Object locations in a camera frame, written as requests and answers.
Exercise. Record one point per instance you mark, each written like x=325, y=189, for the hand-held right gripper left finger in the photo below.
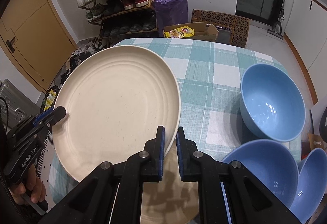
x=161, y=152

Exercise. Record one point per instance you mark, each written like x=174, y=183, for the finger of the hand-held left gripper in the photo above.
x=44, y=115
x=58, y=113

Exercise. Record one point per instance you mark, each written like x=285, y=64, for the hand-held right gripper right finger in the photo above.
x=180, y=155

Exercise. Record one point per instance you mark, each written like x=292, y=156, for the cream plate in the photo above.
x=168, y=201
x=115, y=101

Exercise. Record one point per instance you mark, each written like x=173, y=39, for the blue bowl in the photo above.
x=273, y=106
x=310, y=188
x=265, y=170

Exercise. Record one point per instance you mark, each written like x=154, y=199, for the person's left hand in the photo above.
x=35, y=188

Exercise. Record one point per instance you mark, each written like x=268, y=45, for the yellow snack packet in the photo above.
x=178, y=32
x=49, y=100

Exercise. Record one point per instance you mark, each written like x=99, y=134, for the silver suitcase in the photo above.
x=12, y=96

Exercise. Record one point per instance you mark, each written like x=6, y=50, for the pile of shoes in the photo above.
x=86, y=47

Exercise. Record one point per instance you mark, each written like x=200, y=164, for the teal checked tablecloth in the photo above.
x=212, y=81

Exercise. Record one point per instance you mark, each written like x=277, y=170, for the wooden door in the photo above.
x=33, y=29

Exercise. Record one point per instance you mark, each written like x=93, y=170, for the open cardboard box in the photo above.
x=203, y=29

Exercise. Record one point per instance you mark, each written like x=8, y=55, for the dark grey sheet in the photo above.
x=224, y=35

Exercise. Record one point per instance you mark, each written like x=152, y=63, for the brown cardboard box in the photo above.
x=315, y=143

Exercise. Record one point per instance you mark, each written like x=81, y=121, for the patterned flat cardboard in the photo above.
x=240, y=29

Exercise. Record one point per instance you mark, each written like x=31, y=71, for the purple plastic bag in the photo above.
x=171, y=9

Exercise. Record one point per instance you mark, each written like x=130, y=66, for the grey stick vacuum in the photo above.
x=277, y=27

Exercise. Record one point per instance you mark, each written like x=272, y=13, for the white base cabinet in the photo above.
x=306, y=22

